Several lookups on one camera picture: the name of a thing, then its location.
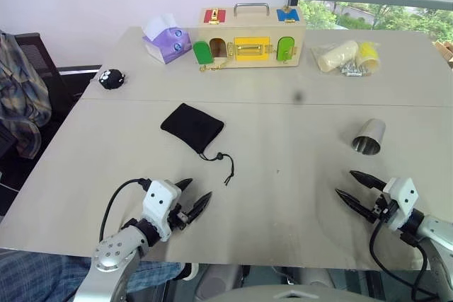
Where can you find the pile of silver screws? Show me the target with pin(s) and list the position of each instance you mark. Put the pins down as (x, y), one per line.
(350, 70)

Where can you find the black round toy with eyes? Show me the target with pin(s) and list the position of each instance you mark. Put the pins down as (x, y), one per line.
(111, 79)

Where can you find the wooden lock box toy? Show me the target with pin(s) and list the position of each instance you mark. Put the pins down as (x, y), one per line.
(247, 33)

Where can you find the stainless steel cup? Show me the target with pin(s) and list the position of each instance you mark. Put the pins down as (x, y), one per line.
(369, 134)

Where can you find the clear plastic bag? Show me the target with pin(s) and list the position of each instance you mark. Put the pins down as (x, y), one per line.
(316, 52)

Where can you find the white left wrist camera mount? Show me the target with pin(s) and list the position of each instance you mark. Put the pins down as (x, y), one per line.
(159, 199)

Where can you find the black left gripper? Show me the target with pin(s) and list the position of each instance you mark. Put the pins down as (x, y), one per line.
(179, 218)

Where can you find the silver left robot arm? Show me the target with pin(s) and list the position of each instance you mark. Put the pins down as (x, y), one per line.
(113, 250)

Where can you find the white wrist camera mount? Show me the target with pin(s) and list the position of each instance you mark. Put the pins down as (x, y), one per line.
(401, 199)
(159, 199)

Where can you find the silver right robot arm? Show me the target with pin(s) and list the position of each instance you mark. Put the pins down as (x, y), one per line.
(437, 242)

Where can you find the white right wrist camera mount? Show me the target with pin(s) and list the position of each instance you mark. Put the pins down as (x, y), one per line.
(401, 199)

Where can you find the plaid jacket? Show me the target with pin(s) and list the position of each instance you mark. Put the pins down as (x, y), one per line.
(17, 97)

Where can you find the yellow plastic cup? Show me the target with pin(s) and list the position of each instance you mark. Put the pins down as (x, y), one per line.
(369, 54)

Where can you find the grey robot torso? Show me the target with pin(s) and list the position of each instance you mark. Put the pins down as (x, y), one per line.
(304, 295)

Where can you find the grey rounded shape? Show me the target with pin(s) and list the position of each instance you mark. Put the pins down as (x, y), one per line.
(315, 277)
(217, 280)

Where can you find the black office chair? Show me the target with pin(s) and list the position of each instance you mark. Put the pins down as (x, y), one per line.
(46, 65)

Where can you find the purple tissue box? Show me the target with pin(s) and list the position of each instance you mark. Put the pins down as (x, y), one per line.
(168, 45)

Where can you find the wooden block pieces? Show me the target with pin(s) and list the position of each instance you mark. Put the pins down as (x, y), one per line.
(446, 52)

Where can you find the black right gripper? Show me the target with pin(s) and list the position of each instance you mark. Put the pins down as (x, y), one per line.
(382, 210)

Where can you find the person's blue plaid trousers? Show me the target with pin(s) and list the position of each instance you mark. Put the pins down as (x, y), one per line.
(42, 273)

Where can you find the black and white shoe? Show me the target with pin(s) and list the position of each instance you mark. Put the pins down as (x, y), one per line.
(189, 272)

